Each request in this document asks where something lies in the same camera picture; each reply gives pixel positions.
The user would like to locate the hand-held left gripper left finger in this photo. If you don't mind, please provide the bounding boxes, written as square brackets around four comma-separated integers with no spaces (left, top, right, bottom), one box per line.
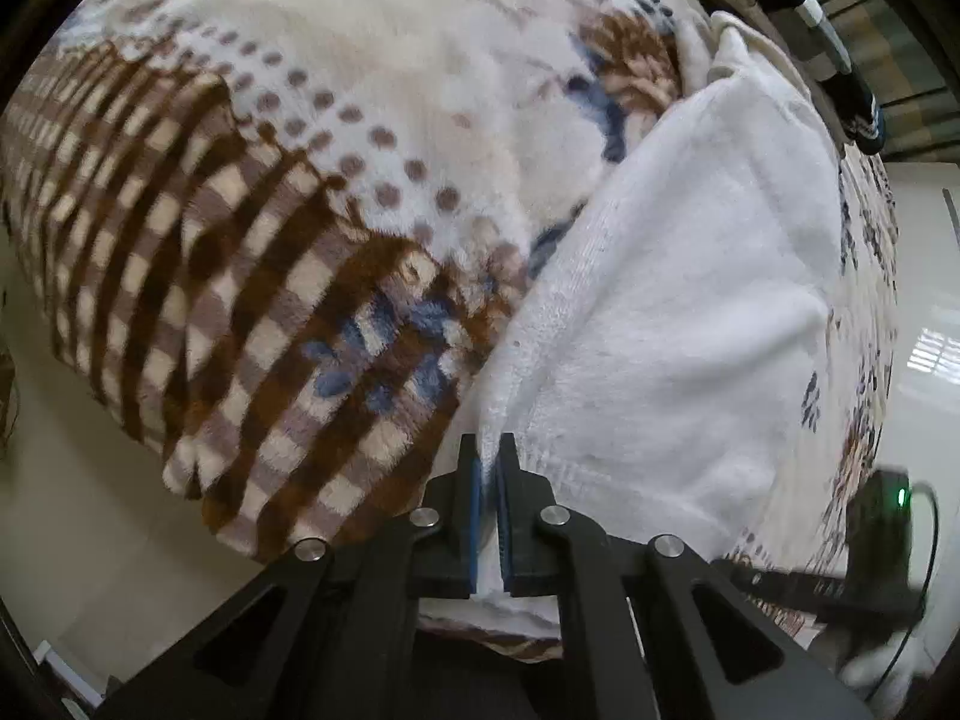
[97,433,482,720]

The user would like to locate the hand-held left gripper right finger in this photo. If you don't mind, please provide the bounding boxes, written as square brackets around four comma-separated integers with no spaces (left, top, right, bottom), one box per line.
[496,432,875,720]

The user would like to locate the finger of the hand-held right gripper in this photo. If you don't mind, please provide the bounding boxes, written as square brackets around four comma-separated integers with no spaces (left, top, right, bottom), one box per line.
[711,558,852,620]

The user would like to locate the white fleece garment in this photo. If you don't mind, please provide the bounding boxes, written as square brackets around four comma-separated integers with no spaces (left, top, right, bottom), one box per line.
[448,11,847,646]

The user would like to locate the brown checked printed blanket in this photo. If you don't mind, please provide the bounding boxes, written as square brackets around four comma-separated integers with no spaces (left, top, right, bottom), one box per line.
[0,0,901,662]

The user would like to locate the beige plaid cloth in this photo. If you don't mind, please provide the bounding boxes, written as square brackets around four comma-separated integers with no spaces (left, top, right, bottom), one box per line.
[814,0,955,163]

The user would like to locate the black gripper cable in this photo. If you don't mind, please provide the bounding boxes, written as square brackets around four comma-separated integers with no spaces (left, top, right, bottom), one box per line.
[862,481,940,698]

